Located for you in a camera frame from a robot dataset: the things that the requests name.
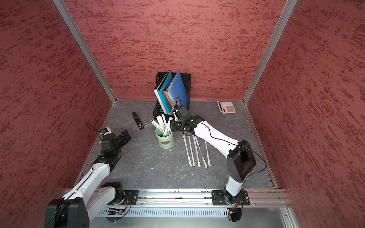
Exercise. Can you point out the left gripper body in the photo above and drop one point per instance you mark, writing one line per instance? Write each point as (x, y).
(120, 145)

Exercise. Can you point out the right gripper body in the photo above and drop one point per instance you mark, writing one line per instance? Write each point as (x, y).
(177, 125)

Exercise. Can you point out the straw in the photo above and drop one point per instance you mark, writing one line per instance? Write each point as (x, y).
(191, 150)
(187, 151)
(201, 154)
(196, 149)
(208, 156)

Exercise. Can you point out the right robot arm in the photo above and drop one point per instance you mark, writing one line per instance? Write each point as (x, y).
(239, 154)

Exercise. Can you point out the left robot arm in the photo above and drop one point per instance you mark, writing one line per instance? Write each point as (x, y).
(78, 207)

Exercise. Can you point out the wrapped straws in cup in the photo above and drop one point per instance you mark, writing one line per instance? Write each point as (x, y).
(163, 124)

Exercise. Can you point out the black stapler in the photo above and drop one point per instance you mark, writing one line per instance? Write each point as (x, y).
(137, 120)

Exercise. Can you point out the orange book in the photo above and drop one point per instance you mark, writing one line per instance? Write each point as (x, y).
(170, 102)

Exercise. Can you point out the green cup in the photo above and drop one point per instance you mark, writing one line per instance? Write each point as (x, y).
(165, 142)

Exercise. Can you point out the blue folder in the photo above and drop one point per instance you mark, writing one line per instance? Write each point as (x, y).
(177, 91)

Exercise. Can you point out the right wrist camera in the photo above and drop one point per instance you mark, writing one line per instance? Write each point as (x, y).
(175, 116)

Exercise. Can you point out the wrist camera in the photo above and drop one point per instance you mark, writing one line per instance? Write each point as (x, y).
(175, 116)
(105, 131)

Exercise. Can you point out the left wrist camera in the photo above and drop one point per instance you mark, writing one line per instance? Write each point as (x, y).
(105, 131)

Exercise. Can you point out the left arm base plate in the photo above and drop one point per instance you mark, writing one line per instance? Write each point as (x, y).
(128, 197)

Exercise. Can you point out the left aluminium corner post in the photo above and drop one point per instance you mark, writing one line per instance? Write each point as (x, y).
(66, 15)

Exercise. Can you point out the aluminium corner post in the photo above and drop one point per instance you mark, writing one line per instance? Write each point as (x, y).
(282, 21)
(66, 15)

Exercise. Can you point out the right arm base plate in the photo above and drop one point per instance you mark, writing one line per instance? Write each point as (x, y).
(224, 198)

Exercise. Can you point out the aluminium front rail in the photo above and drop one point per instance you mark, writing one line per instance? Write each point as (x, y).
(182, 198)

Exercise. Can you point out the right aluminium corner post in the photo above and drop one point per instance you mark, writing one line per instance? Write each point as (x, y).
(282, 21)

